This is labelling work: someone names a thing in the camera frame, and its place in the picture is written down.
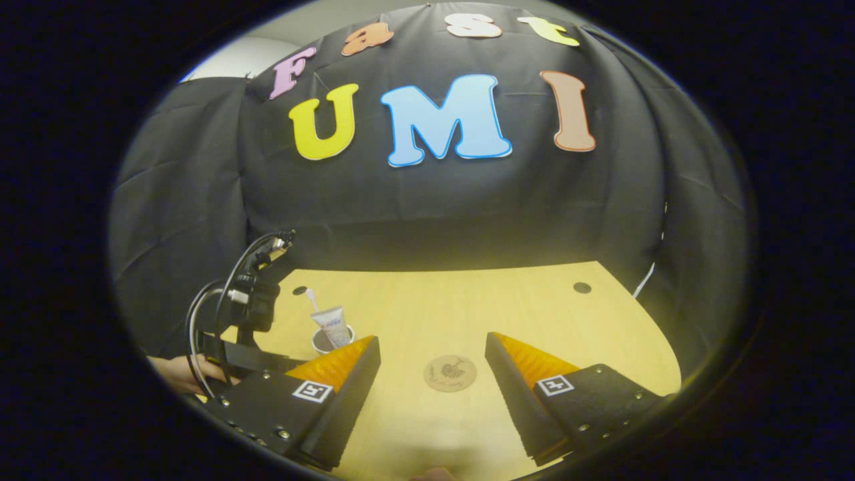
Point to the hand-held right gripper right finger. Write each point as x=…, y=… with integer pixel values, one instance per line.
x=518, y=401

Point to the round wooden coaster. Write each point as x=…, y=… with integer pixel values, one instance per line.
x=450, y=373

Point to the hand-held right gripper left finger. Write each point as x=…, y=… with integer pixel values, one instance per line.
x=347, y=407

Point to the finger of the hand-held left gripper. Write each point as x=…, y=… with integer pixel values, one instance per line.
x=257, y=359

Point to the pink toothbrush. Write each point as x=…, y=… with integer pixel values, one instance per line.
x=312, y=297

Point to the white toothpaste tube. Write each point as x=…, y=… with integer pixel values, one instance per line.
x=334, y=324

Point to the wooden desktop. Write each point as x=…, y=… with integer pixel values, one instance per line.
x=434, y=307

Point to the black backdrop cloth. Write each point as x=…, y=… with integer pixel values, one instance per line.
x=434, y=207

